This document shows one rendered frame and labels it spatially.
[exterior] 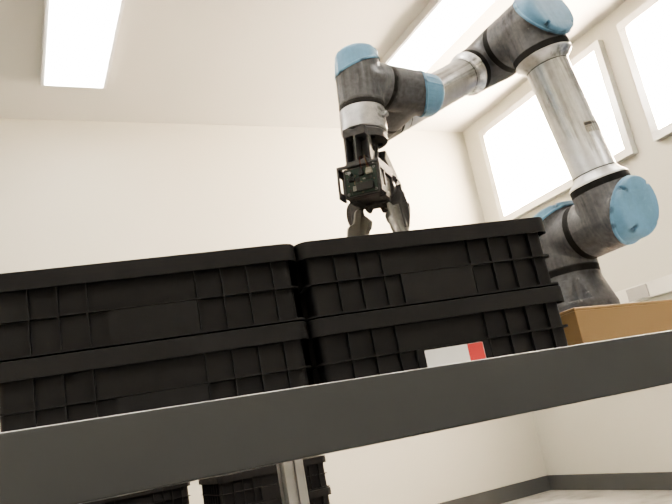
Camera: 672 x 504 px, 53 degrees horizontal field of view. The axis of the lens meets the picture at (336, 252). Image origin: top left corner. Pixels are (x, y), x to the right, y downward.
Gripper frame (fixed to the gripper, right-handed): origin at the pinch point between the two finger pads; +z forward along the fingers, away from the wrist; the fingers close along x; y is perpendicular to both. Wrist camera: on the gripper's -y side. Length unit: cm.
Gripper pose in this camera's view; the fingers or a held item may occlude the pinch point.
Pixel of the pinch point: (383, 258)
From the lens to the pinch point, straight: 106.7
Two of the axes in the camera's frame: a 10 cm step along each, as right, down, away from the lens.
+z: 1.0, 9.6, -2.5
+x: 9.0, -1.9, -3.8
